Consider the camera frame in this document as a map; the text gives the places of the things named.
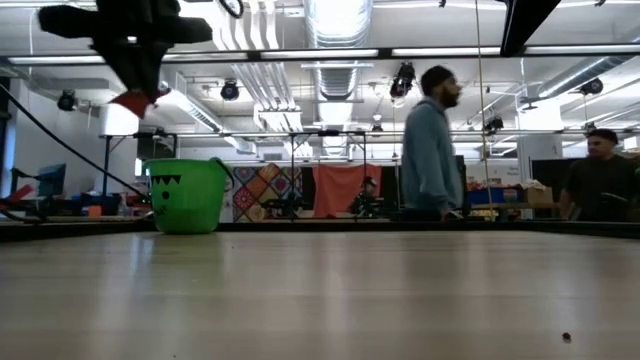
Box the brown cardboard box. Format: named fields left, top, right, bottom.
left=523, top=185, right=555, bottom=204

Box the black partition panel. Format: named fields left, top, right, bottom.
left=531, top=158, right=571, bottom=190

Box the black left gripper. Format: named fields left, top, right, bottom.
left=92, top=0, right=214, bottom=96

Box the black overhead light beam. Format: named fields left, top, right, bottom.
left=0, top=44, right=640, bottom=65

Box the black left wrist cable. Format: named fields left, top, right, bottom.
left=218, top=0, right=246, bottom=20

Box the person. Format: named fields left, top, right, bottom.
left=558, top=128, right=640, bottom=223
left=399, top=64, right=467, bottom=223
left=349, top=175, right=382, bottom=219

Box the orange hanging cloth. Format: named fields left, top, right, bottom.
left=312, top=163, right=384, bottom=220

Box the black aluminium table frame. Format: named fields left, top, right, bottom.
left=0, top=217, right=640, bottom=245

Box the colourful patchwork quilt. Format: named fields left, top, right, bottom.
left=230, top=162, right=307, bottom=224

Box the green plastic monster bucket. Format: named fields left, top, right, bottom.
left=142, top=156, right=235, bottom=235

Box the thin tan hanging cord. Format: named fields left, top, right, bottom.
left=473, top=0, right=495, bottom=221

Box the blue storage bin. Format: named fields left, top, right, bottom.
left=467, top=185, right=525, bottom=205

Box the red candy packet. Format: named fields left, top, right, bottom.
left=108, top=87, right=172, bottom=120

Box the ribbed silver ventilation duct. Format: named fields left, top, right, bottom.
left=303, top=0, right=375, bottom=102

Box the black background rig frame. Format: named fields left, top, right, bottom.
left=98, top=128, right=640, bottom=224

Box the thin black diagonal rod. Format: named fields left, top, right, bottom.
left=0, top=83, right=152, bottom=202

